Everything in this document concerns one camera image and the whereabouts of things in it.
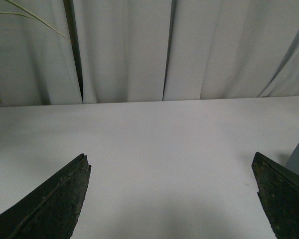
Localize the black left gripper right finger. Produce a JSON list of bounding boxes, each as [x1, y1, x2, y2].
[[252, 152, 299, 239]]

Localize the green plant leaves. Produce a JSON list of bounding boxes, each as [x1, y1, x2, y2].
[[0, 0, 81, 106]]

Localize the white curtain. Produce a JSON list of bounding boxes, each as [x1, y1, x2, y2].
[[0, 0, 299, 107]]

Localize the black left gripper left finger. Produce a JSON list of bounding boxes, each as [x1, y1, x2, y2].
[[0, 154, 91, 239]]

